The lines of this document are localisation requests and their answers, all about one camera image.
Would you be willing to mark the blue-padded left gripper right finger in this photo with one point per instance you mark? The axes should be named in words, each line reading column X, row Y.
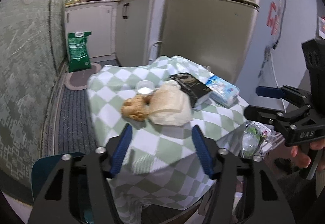
column 205, row 150

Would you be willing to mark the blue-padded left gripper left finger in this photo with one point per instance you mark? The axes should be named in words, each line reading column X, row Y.
column 121, row 149

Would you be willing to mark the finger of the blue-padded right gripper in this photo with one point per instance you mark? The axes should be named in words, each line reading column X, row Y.
column 270, row 92
column 263, row 115

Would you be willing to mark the blue white tissue pack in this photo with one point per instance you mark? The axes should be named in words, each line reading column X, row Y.
column 222, row 92

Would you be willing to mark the green white checkered cloth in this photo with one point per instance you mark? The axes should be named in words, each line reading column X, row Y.
column 161, row 166

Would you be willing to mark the black snack packet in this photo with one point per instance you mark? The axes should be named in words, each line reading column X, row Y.
column 197, row 91

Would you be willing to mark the clear plastic cup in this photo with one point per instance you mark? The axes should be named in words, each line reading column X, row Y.
column 145, row 87

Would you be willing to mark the clear plastic bag of trash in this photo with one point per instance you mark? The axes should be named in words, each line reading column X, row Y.
column 254, row 135

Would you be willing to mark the white kitchen cabinets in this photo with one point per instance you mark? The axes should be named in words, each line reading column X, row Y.
column 129, row 31

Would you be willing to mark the right hand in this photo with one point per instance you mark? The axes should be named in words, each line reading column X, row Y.
column 302, row 160

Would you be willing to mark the dark blue striped floor mat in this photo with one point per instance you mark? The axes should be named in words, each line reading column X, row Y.
column 74, row 130

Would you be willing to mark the oval grey pink mat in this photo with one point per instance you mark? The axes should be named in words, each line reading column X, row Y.
column 78, row 80

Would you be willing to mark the green rice bag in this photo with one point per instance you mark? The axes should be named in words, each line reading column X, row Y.
column 77, row 51

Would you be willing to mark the beige refrigerator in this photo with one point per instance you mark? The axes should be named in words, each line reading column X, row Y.
column 213, row 33

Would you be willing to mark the patterned frosted sliding door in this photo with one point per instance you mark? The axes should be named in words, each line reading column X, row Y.
column 32, row 51

